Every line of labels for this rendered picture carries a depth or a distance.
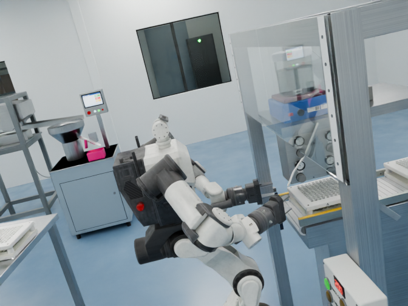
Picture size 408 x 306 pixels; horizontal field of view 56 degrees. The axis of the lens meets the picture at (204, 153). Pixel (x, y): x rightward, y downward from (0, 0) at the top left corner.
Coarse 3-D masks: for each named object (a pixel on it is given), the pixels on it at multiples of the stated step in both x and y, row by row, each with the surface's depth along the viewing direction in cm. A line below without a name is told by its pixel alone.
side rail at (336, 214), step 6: (402, 192) 161; (384, 198) 160; (390, 198) 160; (396, 198) 160; (402, 198) 161; (384, 204) 161; (318, 216) 158; (324, 216) 159; (330, 216) 159; (336, 216) 159; (300, 222) 158; (306, 222) 158; (312, 222) 159
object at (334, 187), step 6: (306, 186) 177; (312, 186) 175; (318, 186) 173; (324, 186) 174; (330, 186) 171; (336, 186) 170; (312, 192) 170; (318, 192) 168; (324, 192) 166; (330, 192) 165
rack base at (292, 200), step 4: (292, 200) 178; (296, 200) 177; (292, 204) 180; (296, 204) 174; (300, 208) 169; (324, 208) 165; (328, 208) 164; (332, 208) 163; (304, 212) 165; (316, 212) 163
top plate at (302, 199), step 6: (318, 180) 182; (336, 180) 178; (294, 186) 181; (300, 186) 180; (294, 192) 175; (300, 192) 174; (294, 198) 173; (300, 198) 169; (306, 198) 167; (312, 198) 166; (330, 198) 162; (336, 198) 161; (300, 204) 167; (306, 204) 162; (312, 204) 161; (318, 204) 160; (324, 204) 160; (330, 204) 160; (306, 210) 160
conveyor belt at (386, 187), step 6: (378, 180) 185; (384, 180) 183; (390, 180) 182; (378, 186) 179; (384, 186) 178; (390, 186) 176; (396, 186) 175; (402, 186) 174; (378, 192) 173; (384, 192) 172; (390, 192) 171; (396, 192) 170; (288, 204) 181; (294, 210) 174; (288, 216) 174; (294, 216) 169; (300, 216) 168; (294, 222) 166; (318, 222) 161; (300, 228) 161
